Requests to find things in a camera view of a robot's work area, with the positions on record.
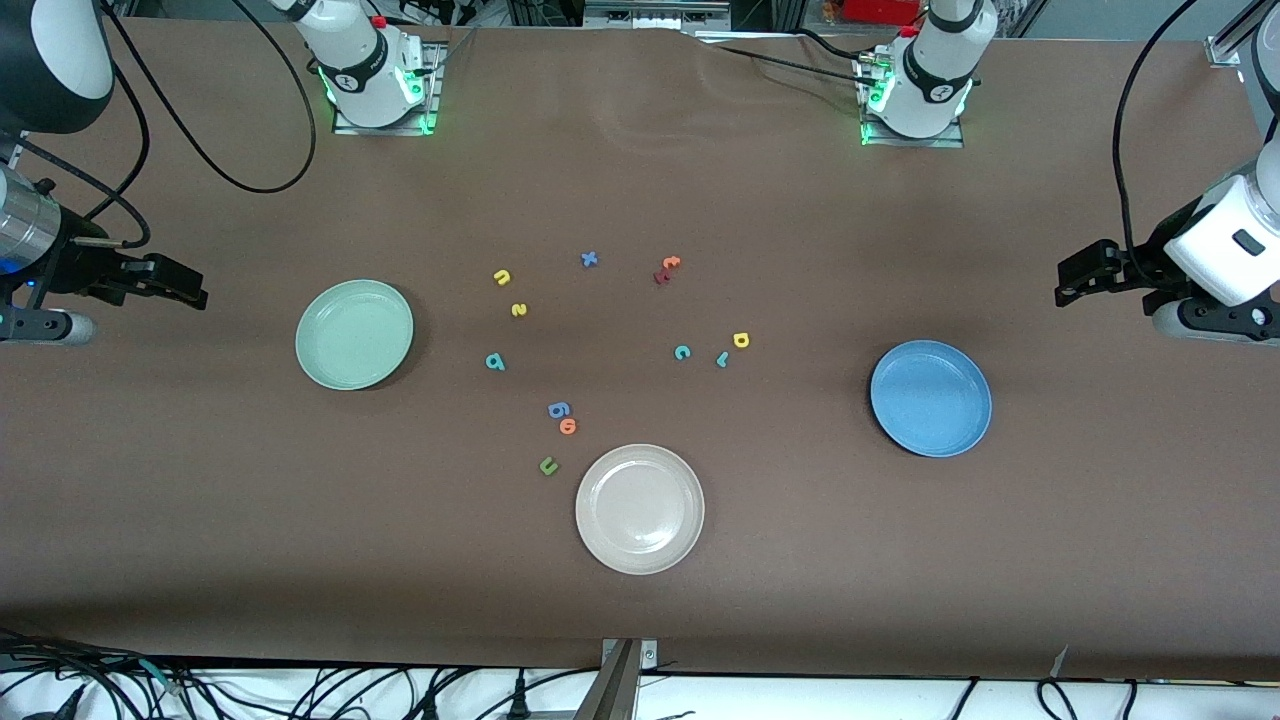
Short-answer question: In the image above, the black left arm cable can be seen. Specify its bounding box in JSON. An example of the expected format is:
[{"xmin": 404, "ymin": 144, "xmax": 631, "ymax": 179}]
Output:
[{"xmin": 1112, "ymin": 0, "xmax": 1199, "ymax": 283}]

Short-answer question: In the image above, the beige plate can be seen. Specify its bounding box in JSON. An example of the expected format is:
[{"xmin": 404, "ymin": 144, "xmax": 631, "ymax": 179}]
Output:
[{"xmin": 575, "ymin": 443, "xmax": 706, "ymax": 576}]

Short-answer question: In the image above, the blue plate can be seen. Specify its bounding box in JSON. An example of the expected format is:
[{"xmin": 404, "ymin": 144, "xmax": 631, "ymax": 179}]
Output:
[{"xmin": 869, "ymin": 339, "xmax": 994, "ymax": 459}]

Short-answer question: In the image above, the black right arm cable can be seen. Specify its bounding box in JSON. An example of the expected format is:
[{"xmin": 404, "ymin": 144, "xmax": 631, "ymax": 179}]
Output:
[{"xmin": 15, "ymin": 0, "xmax": 318, "ymax": 249}]

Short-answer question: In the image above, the aluminium frame profile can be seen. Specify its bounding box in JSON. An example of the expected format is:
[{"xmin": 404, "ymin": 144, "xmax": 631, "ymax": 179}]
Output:
[{"xmin": 1205, "ymin": 0, "xmax": 1280, "ymax": 69}]

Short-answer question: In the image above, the green plate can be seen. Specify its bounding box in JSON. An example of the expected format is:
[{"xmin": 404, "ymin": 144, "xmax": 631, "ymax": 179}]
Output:
[{"xmin": 295, "ymin": 279, "xmax": 415, "ymax": 391}]

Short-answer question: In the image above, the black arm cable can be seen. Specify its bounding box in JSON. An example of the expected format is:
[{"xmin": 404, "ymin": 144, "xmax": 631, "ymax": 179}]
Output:
[
  {"xmin": 1112, "ymin": 0, "xmax": 1199, "ymax": 283},
  {"xmin": 15, "ymin": 0, "xmax": 318, "ymax": 249}
]

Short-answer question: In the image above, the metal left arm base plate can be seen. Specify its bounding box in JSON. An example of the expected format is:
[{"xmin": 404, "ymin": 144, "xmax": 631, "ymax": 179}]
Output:
[{"xmin": 858, "ymin": 50, "xmax": 967, "ymax": 150}]

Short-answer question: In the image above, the teal cable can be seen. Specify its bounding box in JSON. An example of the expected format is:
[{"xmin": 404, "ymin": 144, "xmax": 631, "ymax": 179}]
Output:
[{"xmin": 140, "ymin": 658, "xmax": 191, "ymax": 696}]

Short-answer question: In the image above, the red object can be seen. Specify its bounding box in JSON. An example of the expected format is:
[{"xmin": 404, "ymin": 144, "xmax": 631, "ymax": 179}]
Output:
[{"xmin": 826, "ymin": 0, "xmax": 926, "ymax": 23}]

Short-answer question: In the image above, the grey metal box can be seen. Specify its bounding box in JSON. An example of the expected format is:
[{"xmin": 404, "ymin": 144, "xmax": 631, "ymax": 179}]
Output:
[{"xmin": 585, "ymin": 0, "xmax": 731, "ymax": 31}]

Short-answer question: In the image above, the aluminium profile with bracket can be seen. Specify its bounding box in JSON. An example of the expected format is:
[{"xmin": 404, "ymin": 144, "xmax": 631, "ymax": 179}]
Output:
[{"xmin": 573, "ymin": 638, "xmax": 661, "ymax": 720}]

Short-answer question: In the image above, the brown table cover sheet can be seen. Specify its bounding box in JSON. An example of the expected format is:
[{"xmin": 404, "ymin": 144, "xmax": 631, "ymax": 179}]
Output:
[{"xmin": 0, "ymin": 15, "xmax": 1280, "ymax": 681}]

